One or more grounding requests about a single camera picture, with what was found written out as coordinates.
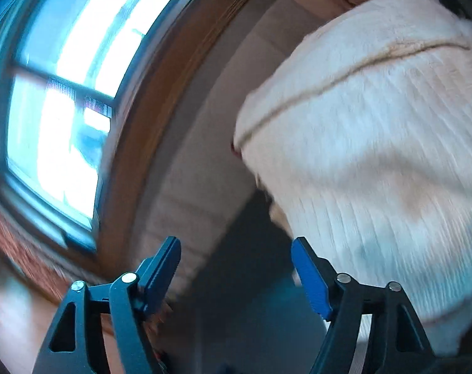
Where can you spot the white knitted sweater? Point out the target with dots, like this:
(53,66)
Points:
(363,139)

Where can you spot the black sofa seat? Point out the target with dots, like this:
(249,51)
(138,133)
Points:
(243,313)

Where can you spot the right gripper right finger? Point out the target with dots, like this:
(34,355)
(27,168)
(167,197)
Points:
(397,342)

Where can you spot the window with dark frame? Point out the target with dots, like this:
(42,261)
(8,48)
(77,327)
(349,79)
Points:
(64,69)

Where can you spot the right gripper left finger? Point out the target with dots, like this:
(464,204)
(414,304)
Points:
(74,342)

